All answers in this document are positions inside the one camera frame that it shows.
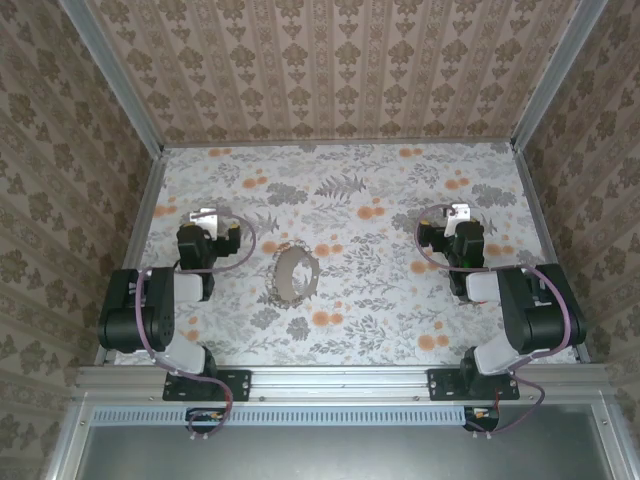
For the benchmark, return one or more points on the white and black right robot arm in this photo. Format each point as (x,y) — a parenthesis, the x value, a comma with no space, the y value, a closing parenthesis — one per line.
(530,320)

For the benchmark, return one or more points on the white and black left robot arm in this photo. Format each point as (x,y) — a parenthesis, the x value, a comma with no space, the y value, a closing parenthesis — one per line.
(160,300)

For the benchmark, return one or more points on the black connector box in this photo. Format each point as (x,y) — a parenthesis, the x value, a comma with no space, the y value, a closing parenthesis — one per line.
(480,417)
(205,417)

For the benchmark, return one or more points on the grey metal panel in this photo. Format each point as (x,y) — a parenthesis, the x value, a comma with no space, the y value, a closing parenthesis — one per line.
(340,455)

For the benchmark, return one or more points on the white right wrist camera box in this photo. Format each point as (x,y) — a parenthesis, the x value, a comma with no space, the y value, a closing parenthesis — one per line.
(462,214)

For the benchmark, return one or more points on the aluminium table side rail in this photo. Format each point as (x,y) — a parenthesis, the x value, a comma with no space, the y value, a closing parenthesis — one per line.
(537,215)
(145,215)

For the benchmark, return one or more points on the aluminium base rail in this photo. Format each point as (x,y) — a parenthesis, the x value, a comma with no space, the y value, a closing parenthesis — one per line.
(340,382)

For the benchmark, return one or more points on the aluminium frame post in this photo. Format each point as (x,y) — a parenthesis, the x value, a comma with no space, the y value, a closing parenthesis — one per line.
(555,80)
(112,80)

